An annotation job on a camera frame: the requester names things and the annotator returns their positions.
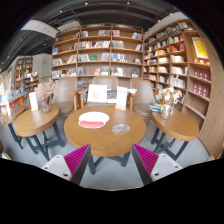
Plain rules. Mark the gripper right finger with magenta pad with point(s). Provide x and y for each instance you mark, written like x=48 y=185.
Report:
x=152 y=166

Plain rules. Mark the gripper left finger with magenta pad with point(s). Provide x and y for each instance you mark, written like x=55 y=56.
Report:
x=70 y=167

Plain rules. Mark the round wooden right table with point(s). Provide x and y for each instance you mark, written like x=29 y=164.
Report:
x=178 y=126

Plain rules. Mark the round wooden table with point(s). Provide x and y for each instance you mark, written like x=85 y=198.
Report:
x=104 y=142
x=31 y=125
x=178 y=126

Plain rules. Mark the round wooden left table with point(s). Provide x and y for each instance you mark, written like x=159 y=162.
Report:
x=31 y=125

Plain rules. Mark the round wooden centre table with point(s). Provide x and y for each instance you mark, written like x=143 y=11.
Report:
x=104 y=142

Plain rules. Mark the stack of books on chair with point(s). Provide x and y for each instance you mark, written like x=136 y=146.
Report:
x=155 y=107

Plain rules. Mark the beige armchair left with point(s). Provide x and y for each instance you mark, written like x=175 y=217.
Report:
x=65 y=95

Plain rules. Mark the beige armchair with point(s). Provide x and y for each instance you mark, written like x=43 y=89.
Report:
x=112 y=83
x=145 y=97
x=65 y=95

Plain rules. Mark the beige armchair right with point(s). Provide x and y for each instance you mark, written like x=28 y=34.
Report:
x=145 y=97

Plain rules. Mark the white sign stand on left table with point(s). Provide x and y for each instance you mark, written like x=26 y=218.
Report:
x=33 y=101

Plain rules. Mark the white sign stand on table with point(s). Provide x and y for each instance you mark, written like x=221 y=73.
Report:
x=33 y=101
x=121 y=98

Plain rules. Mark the glass vase with white flowers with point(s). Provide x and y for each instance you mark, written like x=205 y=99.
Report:
x=170 y=96

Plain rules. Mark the white framed picture on chair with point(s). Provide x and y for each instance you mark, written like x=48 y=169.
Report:
x=97 y=93

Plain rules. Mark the small wooden table far left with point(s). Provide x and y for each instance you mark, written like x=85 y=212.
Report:
x=9 y=119

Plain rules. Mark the white sign stand on centre table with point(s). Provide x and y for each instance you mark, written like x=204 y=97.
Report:
x=121 y=98

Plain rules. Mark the glass vase with pink flowers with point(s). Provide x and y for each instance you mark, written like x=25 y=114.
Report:
x=44 y=91

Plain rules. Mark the beige armchair centre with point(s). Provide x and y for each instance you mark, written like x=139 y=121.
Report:
x=112 y=83

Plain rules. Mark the distant wooden bookshelf left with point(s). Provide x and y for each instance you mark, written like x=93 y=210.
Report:
x=25 y=78

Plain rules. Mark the yellow poster on shelf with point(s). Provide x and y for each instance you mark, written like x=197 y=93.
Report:
x=199 y=48

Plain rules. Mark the wooden bookshelf right wall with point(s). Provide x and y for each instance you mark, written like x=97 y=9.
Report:
x=171 y=60

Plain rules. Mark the wooden bookshelf wall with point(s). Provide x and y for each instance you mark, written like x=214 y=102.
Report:
x=98 y=49
x=171 y=60

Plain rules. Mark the wooden bookshelf back wall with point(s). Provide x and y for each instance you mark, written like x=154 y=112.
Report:
x=98 y=49

